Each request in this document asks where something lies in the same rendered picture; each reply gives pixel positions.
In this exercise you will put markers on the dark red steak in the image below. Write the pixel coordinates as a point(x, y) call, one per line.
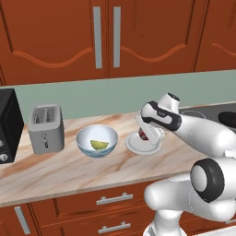
point(143, 134)

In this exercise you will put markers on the yellow-green lemon wedge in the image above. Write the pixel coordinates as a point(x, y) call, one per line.
point(99, 145)

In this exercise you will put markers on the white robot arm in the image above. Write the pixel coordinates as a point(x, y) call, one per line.
point(199, 132)

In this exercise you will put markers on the red-brown drawer front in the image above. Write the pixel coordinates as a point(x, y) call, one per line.
point(76, 202)
point(76, 226)

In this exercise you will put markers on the red-brown base cupboard door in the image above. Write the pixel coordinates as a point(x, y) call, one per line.
point(9, 222)

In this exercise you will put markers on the pale blue bowl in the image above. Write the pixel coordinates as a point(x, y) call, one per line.
point(92, 133)

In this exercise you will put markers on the white round plate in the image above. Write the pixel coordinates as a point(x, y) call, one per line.
point(138, 146)

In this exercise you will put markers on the grey hob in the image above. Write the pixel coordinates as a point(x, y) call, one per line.
point(209, 111)

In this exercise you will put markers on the black microwave oven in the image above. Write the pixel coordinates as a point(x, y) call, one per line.
point(9, 126)

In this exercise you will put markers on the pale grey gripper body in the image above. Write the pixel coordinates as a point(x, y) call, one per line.
point(152, 134)

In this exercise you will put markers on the black pan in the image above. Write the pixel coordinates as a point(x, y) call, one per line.
point(229, 120)

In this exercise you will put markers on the red-brown wall cupboard door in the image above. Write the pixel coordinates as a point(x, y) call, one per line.
point(218, 33)
point(153, 33)
point(46, 37)

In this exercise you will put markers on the grey metal toaster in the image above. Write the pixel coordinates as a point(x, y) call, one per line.
point(46, 132)

